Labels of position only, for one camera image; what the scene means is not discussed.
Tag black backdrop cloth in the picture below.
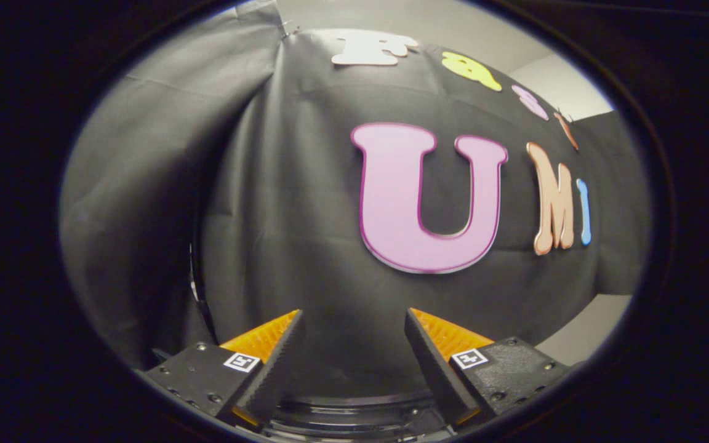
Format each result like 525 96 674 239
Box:
59 6 654 383

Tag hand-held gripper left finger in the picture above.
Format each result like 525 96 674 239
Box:
135 309 307 429

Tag grey washing machine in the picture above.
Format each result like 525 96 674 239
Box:
265 389 457 441

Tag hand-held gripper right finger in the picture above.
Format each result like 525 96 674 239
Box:
404 308 571 428

